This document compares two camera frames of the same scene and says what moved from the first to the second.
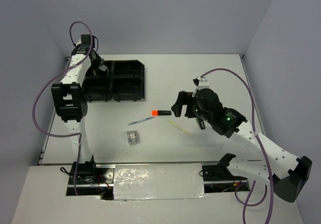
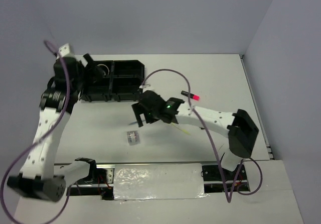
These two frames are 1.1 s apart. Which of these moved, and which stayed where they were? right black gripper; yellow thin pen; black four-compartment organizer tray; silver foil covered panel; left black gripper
Moved: right black gripper; left black gripper
Stayed: silver foil covered panel; black four-compartment organizer tray; yellow thin pen
